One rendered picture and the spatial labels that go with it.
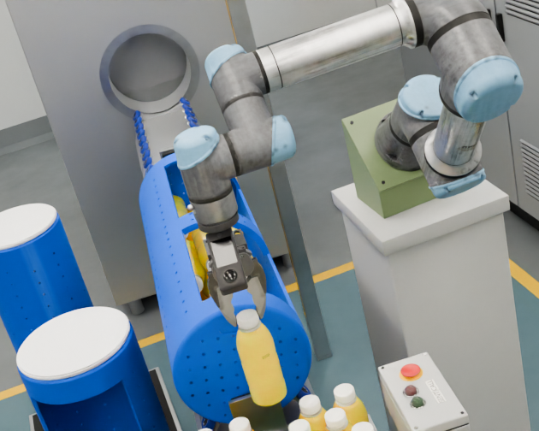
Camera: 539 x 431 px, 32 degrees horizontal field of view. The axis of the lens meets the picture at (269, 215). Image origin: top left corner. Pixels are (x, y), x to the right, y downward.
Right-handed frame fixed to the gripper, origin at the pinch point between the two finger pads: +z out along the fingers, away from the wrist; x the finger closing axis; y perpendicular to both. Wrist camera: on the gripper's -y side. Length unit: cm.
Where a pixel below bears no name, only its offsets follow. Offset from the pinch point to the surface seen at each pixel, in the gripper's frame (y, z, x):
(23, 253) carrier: 118, 30, 56
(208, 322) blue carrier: 15.2, 8.1, 7.1
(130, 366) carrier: 46, 33, 28
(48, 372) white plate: 44, 26, 46
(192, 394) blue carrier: 15.8, 23.7, 14.5
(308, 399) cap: 0.3, 21.5, -6.7
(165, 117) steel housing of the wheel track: 220, 38, 3
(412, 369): -4.1, 18.7, -26.4
